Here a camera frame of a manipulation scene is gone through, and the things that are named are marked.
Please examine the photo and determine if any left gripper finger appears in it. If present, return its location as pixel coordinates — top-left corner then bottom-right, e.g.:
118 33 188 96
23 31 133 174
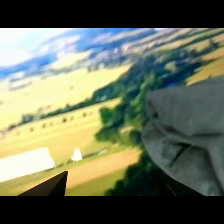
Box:
18 170 69 197

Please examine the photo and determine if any grey garment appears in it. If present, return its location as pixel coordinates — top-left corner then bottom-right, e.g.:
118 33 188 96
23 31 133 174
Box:
141 76 224 197

